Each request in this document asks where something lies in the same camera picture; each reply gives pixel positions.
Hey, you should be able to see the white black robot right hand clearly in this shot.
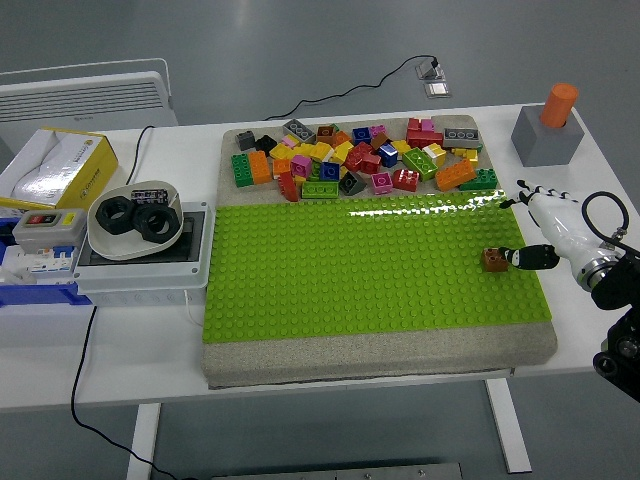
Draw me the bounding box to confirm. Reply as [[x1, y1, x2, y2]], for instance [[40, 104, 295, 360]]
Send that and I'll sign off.
[[498, 178, 609, 274]]

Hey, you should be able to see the brown square toy brick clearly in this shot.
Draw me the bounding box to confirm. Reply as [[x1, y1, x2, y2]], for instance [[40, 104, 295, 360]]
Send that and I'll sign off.
[[481, 247, 510, 274]]

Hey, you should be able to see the dark green toy brick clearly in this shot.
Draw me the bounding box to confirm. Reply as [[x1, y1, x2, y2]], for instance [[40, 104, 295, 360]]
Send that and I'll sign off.
[[458, 168, 499, 192]]

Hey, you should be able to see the orange large toy brick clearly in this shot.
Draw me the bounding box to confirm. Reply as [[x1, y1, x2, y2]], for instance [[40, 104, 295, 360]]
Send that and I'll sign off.
[[434, 158, 477, 192]]

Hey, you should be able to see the grey long toy brick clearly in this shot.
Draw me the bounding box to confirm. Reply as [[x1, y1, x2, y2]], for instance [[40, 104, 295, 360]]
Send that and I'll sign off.
[[443, 127, 482, 149]]

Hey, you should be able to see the lime green toy brick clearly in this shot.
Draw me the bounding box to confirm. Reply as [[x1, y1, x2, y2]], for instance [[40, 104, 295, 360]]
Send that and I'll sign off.
[[402, 148, 439, 182]]

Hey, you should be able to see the red square toy brick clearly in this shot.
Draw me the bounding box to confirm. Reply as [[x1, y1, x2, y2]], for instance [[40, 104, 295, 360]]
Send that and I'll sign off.
[[392, 168, 420, 193]]

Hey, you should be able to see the green studded baseplate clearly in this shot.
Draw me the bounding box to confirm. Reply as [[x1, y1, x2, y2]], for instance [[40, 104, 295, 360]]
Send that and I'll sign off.
[[202, 188, 554, 345]]

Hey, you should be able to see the red long toy brick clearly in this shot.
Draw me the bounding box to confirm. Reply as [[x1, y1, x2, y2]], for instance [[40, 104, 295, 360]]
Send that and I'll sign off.
[[277, 171, 300, 202]]

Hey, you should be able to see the grey three-stud toy brick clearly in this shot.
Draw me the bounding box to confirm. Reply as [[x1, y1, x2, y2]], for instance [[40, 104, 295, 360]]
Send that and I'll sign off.
[[283, 119, 316, 144]]

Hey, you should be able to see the orange long toy brick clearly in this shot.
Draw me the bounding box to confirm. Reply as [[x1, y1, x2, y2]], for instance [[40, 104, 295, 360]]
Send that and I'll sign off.
[[248, 150, 273, 184]]

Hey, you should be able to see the grey cube block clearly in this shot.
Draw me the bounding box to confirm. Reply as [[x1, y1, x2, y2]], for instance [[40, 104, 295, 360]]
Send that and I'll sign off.
[[510, 104, 586, 168]]

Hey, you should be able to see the orange cylinder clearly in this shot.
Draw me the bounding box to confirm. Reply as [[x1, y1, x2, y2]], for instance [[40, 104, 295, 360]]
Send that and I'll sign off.
[[539, 82, 580, 129]]

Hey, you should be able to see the red large stepped brick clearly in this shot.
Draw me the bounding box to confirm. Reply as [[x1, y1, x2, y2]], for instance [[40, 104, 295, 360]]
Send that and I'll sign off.
[[405, 118, 445, 149]]

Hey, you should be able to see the open floor socket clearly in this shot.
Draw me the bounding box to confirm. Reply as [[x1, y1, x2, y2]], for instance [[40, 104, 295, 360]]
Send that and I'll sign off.
[[415, 58, 446, 81]]

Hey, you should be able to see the dark grey sloped brick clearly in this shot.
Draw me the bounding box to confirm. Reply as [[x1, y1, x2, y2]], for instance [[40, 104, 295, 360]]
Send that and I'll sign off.
[[338, 172, 368, 196]]

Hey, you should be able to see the white table leg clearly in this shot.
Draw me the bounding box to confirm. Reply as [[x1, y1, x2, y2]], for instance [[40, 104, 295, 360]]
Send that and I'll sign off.
[[483, 379, 532, 475], [124, 402, 162, 480]]

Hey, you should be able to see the lime green long brick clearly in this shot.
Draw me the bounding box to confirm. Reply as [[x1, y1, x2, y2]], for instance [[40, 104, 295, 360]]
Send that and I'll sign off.
[[301, 180, 340, 200]]

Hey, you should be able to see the grey-brown foam mat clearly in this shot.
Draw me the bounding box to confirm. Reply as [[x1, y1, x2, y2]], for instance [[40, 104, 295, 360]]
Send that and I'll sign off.
[[201, 114, 560, 390]]

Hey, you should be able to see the dark green long brick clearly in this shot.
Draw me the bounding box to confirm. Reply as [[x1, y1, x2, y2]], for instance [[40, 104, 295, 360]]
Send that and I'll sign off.
[[230, 152, 255, 189]]

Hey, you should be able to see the small black circuit board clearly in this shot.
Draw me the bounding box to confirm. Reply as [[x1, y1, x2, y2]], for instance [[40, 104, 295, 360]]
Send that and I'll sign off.
[[130, 187, 167, 205]]

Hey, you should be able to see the large black hex nut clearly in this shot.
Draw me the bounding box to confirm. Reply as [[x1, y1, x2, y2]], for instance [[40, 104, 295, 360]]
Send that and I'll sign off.
[[96, 196, 135, 231], [132, 205, 176, 244]]

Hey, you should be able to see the white plastic bowl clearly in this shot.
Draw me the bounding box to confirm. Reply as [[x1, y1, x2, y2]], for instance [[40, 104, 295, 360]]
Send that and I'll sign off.
[[87, 179, 185, 261]]

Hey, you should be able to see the yellow white cardboard box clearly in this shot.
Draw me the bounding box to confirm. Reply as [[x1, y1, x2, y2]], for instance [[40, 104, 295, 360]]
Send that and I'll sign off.
[[0, 127, 120, 211]]

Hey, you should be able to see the white panel heater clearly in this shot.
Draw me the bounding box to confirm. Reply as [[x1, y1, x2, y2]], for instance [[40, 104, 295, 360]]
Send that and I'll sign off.
[[0, 57, 180, 132]]

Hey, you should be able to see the white blue circuit breaker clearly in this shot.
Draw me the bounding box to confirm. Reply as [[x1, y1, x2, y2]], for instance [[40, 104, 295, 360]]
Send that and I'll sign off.
[[7, 244, 76, 276]]

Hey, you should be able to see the white plastic bag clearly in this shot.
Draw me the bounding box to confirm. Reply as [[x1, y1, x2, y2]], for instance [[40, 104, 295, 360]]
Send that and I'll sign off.
[[12, 144, 81, 201]]

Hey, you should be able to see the blue plastic bin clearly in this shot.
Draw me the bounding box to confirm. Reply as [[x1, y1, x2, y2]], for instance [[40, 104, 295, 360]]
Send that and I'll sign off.
[[0, 214, 94, 309]]

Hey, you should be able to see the black floor cable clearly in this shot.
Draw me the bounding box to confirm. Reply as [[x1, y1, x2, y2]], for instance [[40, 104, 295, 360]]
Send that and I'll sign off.
[[263, 53, 441, 122]]

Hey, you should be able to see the grey metal base plate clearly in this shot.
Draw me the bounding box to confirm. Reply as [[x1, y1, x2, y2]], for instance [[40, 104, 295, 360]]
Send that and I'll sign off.
[[209, 462, 464, 480]]

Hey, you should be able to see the thin white cable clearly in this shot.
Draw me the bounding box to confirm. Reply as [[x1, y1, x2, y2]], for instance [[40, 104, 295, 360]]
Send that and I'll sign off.
[[183, 292, 205, 329]]

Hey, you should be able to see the grey electrical enclosure box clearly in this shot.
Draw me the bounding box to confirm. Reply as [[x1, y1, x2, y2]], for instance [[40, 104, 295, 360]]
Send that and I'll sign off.
[[73, 200, 210, 307]]

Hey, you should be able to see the grey switch box red button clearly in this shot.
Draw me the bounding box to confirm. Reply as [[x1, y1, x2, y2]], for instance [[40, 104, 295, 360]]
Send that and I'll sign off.
[[10, 208, 87, 251]]

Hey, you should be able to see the black power cord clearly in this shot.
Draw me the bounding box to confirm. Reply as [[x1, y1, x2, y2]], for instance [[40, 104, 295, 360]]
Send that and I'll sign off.
[[69, 123, 211, 480]]

